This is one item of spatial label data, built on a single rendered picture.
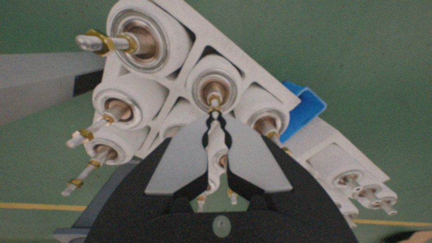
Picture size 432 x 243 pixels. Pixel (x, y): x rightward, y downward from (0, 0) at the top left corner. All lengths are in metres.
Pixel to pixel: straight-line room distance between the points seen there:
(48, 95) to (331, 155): 0.68
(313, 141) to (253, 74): 0.30
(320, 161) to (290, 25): 0.41
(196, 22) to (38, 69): 0.30
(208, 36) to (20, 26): 0.56
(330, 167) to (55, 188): 1.37
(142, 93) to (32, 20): 0.46
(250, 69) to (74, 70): 0.38
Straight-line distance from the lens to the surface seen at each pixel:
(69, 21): 0.60
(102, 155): 0.34
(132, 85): 0.26
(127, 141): 0.33
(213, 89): 0.19
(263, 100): 0.25
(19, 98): 0.37
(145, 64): 0.22
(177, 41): 0.21
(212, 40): 0.27
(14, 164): 1.23
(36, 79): 0.38
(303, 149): 0.49
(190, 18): 0.27
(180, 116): 0.24
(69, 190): 0.32
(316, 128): 0.50
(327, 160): 0.49
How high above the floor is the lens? 0.45
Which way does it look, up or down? 59 degrees down
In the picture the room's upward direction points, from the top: 178 degrees clockwise
